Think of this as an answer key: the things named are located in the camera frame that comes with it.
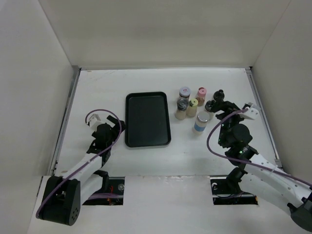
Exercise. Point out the pink cap spice bottle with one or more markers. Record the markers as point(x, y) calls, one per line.
point(201, 96)

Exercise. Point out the yellow cap sauce bottle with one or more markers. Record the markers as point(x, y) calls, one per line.
point(192, 108)

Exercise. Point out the black knob cap bottle rear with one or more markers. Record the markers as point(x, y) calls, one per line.
point(219, 95)

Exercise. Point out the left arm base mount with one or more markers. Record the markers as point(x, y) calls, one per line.
point(110, 195)

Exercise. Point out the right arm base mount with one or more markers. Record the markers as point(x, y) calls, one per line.
point(226, 193)

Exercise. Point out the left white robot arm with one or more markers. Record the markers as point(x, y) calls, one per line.
point(86, 183)

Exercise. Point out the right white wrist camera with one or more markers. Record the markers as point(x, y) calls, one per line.
point(252, 113)

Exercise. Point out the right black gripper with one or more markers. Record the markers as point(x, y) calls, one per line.
point(225, 106)

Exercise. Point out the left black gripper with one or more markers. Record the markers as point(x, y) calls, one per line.
point(115, 129)

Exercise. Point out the black knob cap bottle front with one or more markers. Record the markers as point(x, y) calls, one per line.
point(211, 115)

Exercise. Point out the black rectangular plastic tray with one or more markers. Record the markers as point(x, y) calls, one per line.
point(147, 120)

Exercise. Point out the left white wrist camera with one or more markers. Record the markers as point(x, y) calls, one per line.
point(94, 121)

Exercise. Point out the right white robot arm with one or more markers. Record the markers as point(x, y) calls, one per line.
point(252, 171)

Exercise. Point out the clear dome cap spice bottle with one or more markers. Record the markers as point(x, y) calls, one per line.
point(182, 105)

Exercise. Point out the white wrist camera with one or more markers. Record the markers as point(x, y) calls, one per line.
point(252, 113)
point(94, 121)

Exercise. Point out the black knob cap bottle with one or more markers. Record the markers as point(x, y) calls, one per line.
point(219, 95)
point(211, 115)

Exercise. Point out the blue label silver cap bottle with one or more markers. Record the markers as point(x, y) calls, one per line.
point(201, 122)

